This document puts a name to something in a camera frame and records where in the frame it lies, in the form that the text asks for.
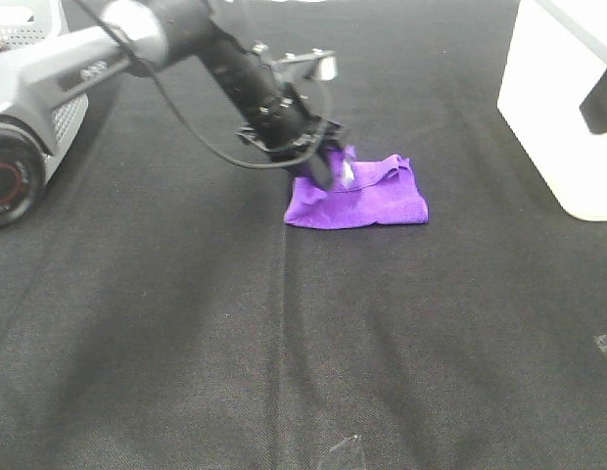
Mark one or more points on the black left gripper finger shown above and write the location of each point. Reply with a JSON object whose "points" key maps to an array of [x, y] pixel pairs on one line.
{"points": [[339, 152], [318, 172]]}

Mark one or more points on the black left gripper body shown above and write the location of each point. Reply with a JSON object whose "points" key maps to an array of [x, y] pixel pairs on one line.
{"points": [[289, 133]]}

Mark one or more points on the purple microfiber towel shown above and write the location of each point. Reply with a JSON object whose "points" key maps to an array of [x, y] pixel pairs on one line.
{"points": [[384, 192]]}

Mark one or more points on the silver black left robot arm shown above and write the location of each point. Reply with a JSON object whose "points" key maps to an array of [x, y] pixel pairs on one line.
{"points": [[47, 70]]}

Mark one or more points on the white towel care label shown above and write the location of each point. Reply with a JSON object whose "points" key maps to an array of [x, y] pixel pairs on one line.
{"points": [[347, 177]]}

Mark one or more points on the white plastic storage box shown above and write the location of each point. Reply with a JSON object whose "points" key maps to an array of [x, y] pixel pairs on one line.
{"points": [[557, 53]]}

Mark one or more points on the clear tape piece bottom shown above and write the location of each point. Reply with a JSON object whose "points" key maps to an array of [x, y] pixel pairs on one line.
{"points": [[345, 455]]}

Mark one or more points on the grey perforated plastic basket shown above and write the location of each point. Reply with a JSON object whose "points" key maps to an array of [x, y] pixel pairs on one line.
{"points": [[25, 28]]}

